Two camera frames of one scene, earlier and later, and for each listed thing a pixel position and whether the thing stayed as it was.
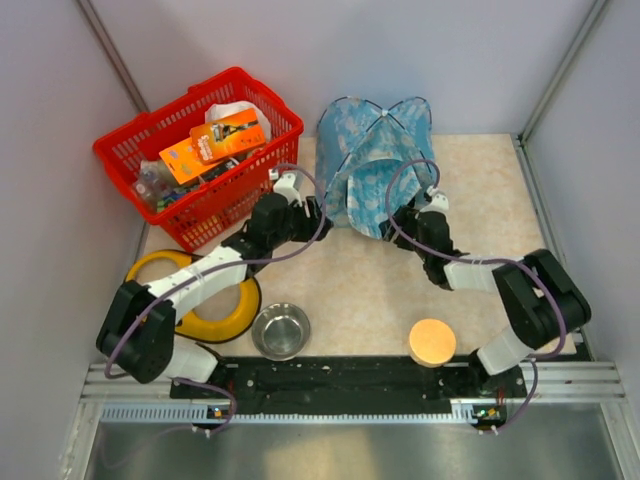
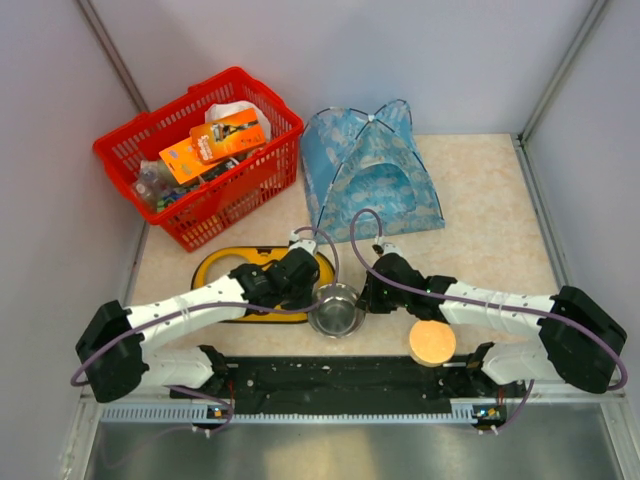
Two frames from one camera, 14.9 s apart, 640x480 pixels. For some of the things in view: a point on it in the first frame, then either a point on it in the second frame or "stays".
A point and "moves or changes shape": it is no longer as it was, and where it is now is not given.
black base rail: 350,385 stays
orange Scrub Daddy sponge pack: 183,162 stays
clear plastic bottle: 153,181 stays
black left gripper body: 300,228 → 298,297
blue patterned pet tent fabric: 350,131 moves or changes shape
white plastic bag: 218,111 stays
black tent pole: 385,111 → 406,144
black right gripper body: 407,218 → 380,299
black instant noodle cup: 222,167 stays
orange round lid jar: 432,342 stays
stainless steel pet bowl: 281,331 → 334,311
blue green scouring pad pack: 169,197 stays
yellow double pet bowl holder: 193,327 → 263,256
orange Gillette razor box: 226,136 stays
